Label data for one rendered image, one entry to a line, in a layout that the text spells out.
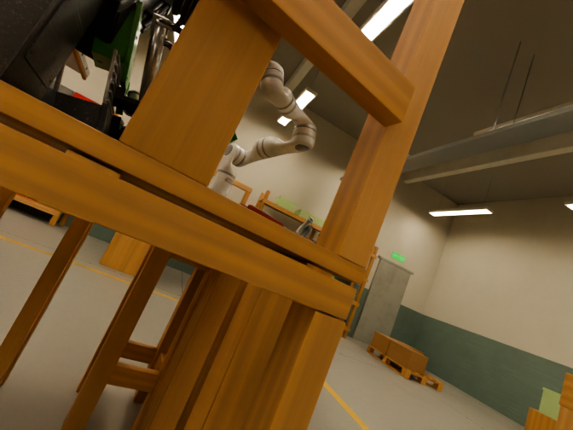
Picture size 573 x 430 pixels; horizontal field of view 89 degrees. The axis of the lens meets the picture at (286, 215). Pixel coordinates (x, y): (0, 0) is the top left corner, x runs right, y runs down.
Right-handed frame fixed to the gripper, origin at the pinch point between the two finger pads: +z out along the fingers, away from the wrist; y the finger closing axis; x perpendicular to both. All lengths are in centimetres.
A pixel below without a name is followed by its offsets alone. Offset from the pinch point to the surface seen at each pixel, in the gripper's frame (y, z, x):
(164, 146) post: -2.2, -2.9, 47.8
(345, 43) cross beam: 20.1, -29.1, 33.6
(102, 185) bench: -8, 4, 53
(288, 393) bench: -31, -32, 75
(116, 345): -100, -5, 35
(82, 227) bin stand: -70, 12, 5
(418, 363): -331, -476, -18
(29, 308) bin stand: -91, 22, 25
